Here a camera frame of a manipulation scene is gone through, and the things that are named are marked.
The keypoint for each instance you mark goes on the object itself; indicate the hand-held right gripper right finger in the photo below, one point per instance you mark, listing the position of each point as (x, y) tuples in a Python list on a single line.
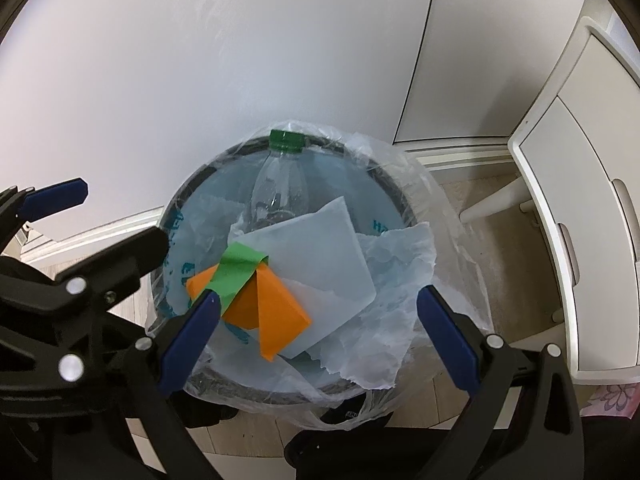
[(450, 340)]

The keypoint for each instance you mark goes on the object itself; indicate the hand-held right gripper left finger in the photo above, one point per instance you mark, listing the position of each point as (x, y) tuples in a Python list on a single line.
[(190, 345)]

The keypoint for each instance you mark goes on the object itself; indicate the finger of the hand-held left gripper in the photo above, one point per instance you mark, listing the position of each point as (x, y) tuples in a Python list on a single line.
[(55, 195), (110, 265)]

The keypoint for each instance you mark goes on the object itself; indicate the white tissue paper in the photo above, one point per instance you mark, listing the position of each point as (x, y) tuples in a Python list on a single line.
[(395, 285)]

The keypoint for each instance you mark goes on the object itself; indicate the green paper strip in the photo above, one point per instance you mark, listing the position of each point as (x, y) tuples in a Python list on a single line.
[(235, 267)]

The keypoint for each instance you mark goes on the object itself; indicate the orange paper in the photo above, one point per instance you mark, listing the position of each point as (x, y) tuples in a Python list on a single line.
[(275, 310)]

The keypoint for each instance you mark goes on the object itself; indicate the trash bin with plastic liner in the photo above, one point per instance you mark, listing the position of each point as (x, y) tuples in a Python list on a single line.
[(450, 240)]

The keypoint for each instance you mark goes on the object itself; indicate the round trash bin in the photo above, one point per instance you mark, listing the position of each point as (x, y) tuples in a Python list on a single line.
[(210, 175)]

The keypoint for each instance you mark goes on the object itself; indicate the white paper sheet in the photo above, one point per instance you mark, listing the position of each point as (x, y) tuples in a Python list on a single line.
[(320, 255)]

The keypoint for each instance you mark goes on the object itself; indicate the clear plastic bottle green cap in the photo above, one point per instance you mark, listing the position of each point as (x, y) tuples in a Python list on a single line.
[(277, 185)]

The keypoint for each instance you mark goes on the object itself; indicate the black shoe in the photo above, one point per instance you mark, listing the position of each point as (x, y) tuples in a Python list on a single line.
[(340, 425), (210, 412)]

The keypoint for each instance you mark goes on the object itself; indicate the pink floral cloth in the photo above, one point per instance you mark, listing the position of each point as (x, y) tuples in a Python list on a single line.
[(612, 400)]

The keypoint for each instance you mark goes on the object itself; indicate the white nightstand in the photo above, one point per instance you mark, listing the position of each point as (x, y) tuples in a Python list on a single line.
[(575, 200)]

